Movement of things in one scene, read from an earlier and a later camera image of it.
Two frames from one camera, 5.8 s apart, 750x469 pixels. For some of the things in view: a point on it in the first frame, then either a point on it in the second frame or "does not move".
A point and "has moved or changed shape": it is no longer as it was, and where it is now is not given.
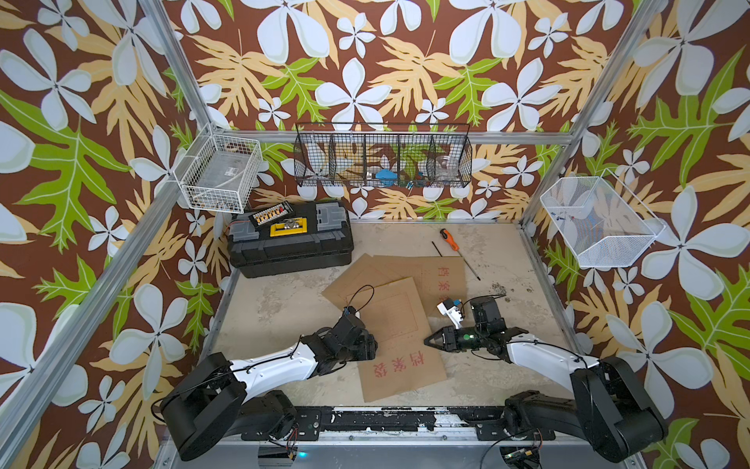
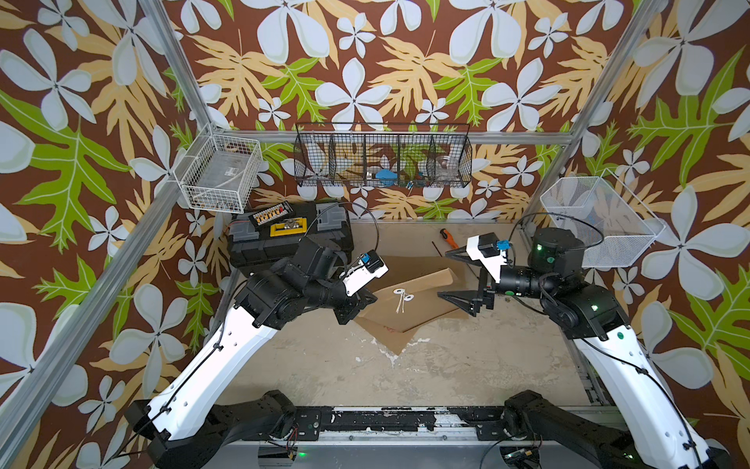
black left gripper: [368, 349] → [353, 302]
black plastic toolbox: [282, 237] does not move
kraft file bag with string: [393, 312] has moved or changed shape
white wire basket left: [220, 172] does not move
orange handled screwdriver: [453, 242] does not move
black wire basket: [384, 155] does not move
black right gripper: [448, 338] → [478, 299]
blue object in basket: [387, 177] does not move
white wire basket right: [598, 221] does not move
